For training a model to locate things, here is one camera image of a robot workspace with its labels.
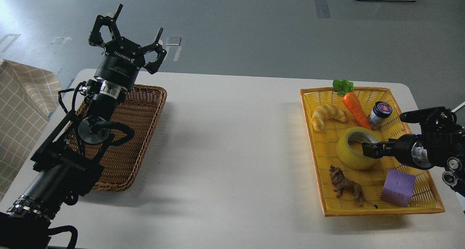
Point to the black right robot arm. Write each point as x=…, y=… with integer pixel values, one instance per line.
x=441, y=143

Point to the yellow plastic basket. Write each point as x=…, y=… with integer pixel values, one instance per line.
x=425, y=199

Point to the purple foam block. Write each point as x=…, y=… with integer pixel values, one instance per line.
x=398, y=188

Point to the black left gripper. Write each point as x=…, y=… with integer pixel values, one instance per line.
x=118, y=62

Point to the small dark jar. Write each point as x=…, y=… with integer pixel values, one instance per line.
x=380, y=112

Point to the brown toy lion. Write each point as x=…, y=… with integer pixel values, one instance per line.
x=341, y=184

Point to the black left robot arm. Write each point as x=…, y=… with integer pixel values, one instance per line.
x=100, y=142

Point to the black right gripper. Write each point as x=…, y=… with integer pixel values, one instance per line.
x=408, y=150

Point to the yellow tape roll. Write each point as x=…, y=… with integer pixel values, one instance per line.
x=348, y=156

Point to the toy croissant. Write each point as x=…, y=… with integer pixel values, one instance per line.
x=326, y=112

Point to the beige checkered cloth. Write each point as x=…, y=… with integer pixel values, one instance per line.
x=28, y=95

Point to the orange toy carrot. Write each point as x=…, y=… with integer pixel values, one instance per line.
x=345, y=89

